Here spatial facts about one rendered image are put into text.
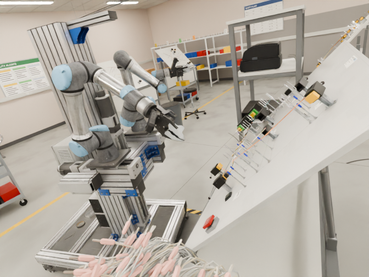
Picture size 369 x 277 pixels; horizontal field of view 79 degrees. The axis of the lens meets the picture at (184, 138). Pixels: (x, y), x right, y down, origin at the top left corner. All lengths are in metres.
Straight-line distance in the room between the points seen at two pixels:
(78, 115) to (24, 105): 6.73
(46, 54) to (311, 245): 1.88
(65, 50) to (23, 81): 6.41
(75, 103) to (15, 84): 6.69
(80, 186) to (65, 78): 0.72
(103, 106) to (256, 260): 1.35
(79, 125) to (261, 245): 1.15
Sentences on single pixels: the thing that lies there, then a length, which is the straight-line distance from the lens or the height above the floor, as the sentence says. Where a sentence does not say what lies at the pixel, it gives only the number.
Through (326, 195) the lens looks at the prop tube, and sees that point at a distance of 0.91.
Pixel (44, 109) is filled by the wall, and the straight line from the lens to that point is 8.25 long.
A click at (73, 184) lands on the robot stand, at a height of 1.07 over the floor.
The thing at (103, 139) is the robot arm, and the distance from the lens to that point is 1.52.
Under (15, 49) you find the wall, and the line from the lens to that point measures 8.17.
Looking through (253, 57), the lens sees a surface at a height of 1.57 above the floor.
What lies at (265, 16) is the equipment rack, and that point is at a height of 1.83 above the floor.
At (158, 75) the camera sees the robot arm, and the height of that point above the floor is 1.56.
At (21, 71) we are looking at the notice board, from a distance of 8.09.
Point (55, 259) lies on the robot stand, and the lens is 2.57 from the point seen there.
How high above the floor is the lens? 1.79
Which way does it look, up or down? 23 degrees down
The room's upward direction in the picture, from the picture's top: 12 degrees counter-clockwise
